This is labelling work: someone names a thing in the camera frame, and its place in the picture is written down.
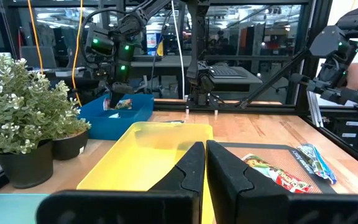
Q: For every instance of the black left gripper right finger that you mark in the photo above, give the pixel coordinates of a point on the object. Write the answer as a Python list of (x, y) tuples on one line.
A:
[(225, 177)]

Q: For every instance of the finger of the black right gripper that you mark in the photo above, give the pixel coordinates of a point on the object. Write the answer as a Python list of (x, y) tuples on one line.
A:
[(118, 88)]

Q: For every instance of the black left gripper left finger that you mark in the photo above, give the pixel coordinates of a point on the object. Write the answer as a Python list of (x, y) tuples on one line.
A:
[(188, 174)]

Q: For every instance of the snack packets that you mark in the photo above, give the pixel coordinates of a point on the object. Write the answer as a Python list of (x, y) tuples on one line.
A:
[(124, 104)]

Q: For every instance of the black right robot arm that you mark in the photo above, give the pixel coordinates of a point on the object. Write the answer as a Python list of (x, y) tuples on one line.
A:
[(197, 46)]

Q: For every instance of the white bucket blue label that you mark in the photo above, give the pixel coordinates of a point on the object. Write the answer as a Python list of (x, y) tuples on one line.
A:
[(152, 40)]

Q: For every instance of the blue plastic tray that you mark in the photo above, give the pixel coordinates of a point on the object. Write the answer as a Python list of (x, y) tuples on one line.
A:
[(104, 129)]

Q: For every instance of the yellow plastic tray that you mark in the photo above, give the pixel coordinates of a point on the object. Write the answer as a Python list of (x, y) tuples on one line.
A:
[(141, 161)]

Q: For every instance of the small potted green plant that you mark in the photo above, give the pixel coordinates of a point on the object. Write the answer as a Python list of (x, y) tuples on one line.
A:
[(70, 146)]

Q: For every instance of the potted plant white flowers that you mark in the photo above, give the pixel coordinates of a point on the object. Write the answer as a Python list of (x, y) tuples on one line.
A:
[(17, 102)]

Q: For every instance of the black keyboard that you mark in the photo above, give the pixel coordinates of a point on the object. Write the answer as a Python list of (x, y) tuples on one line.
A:
[(227, 72)]

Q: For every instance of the silver aluminium profile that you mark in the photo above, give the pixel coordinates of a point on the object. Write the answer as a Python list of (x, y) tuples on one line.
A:
[(315, 109)]

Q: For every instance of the white cup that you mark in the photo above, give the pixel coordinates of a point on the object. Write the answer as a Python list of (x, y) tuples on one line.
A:
[(3, 56)]

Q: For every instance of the black control box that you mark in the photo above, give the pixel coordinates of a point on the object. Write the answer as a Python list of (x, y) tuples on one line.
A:
[(350, 140)]

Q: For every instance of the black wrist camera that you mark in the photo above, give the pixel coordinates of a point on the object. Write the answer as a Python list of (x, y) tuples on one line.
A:
[(99, 42)]

